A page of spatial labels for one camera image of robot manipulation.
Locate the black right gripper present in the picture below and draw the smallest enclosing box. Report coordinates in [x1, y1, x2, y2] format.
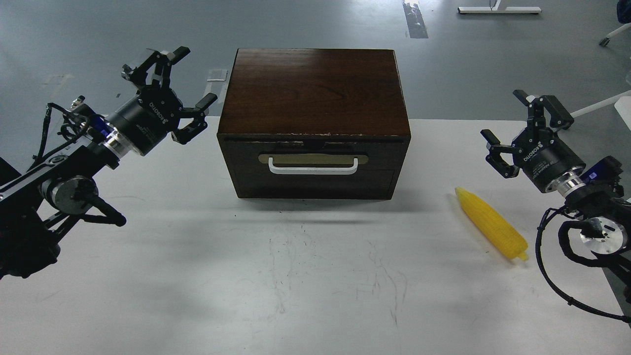
[481, 89, 586, 193]

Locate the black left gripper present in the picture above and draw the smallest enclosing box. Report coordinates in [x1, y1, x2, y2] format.
[106, 46, 218, 156]

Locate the yellow plastic corn cob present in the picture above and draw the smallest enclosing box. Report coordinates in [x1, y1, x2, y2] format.
[455, 186, 529, 261]

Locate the wooden drawer with white handle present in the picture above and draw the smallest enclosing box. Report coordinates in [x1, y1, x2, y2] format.
[220, 140, 408, 199]

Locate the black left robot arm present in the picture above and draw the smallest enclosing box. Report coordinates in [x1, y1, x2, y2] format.
[0, 46, 218, 278]

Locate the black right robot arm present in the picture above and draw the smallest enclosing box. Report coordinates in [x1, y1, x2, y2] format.
[481, 89, 630, 323]

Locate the white table leg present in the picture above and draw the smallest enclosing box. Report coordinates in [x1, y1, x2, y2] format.
[570, 90, 631, 118]

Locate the white chair leg with caster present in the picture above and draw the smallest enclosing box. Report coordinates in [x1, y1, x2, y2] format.
[598, 23, 631, 47]

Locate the dark wooden cabinet box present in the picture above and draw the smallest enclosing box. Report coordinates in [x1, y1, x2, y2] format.
[217, 48, 412, 200]

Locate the grey floor tape strip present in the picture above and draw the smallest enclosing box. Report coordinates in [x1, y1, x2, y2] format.
[402, 0, 429, 39]

